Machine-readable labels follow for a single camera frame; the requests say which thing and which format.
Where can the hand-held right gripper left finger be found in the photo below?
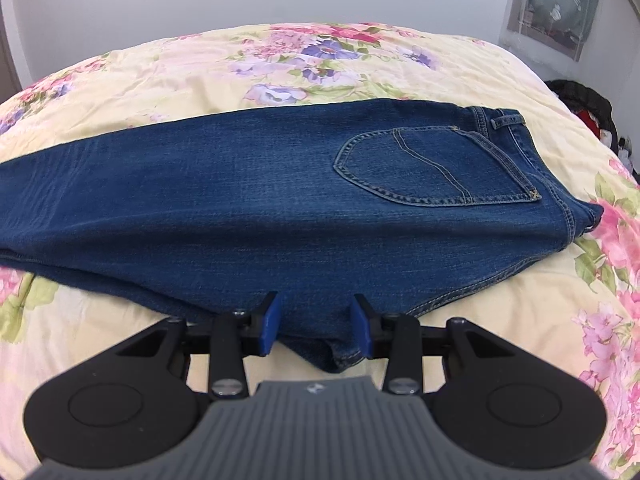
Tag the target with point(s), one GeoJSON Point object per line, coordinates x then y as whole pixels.
{"type": "Point", "coordinates": [267, 327]}

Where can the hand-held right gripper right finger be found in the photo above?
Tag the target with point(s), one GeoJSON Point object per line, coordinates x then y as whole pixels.
{"type": "Point", "coordinates": [361, 332]}

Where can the blue denim pants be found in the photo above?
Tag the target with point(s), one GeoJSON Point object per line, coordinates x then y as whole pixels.
{"type": "Point", "coordinates": [280, 200]}

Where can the floral yellow bedspread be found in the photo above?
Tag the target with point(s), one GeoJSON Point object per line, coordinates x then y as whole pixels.
{"type": "Point", "coordinates": [210, 70]}

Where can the dark pile of clothes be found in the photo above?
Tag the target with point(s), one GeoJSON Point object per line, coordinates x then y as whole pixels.
{"type": "Point", "coordinates": [590, 105]}

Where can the grey floral window curtain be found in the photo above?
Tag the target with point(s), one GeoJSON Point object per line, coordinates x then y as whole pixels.
{"type": "Point", "coordinates": [560, 5]}

